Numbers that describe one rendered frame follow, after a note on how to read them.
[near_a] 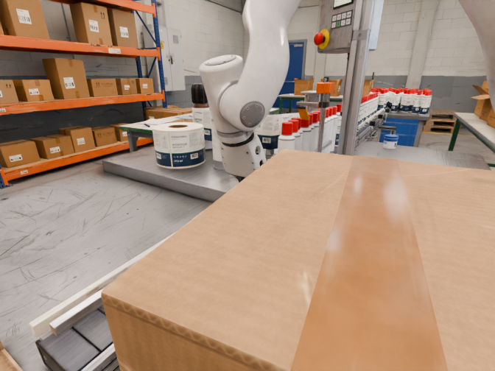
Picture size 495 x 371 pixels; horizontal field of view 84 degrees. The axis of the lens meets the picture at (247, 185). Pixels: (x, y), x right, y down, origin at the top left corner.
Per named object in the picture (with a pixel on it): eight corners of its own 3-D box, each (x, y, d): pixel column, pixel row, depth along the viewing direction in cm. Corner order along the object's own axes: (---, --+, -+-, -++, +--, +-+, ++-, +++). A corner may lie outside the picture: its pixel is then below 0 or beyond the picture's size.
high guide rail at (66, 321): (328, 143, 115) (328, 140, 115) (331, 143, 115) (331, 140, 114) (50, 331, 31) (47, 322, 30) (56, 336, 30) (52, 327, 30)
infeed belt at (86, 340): (342, 140, 168) (342, 134, 167) (356, 142, 164) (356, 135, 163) (46, 363, 38) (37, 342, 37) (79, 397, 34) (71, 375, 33)
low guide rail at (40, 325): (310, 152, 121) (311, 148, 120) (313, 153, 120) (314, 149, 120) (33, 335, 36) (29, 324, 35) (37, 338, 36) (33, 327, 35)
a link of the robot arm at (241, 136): (262, 116, 59) (264, 129, 61) (228, 113, 63) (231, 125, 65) (242, 135, 54) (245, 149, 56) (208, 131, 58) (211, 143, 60)
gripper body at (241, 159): (264, 126, 60) (270, 167, 67) (227, 122, 65) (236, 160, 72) (247, 143, 55) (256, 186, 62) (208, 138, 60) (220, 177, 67)
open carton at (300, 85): (290, 95, 627) (291, 78, 613) (298, 94, 664) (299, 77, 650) (307, 96, 607) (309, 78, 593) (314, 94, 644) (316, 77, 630)
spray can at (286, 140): (281, 182, 92) (283, 120, 84) (295, 185, 89) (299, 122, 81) (272, 187, 88) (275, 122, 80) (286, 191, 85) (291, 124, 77)
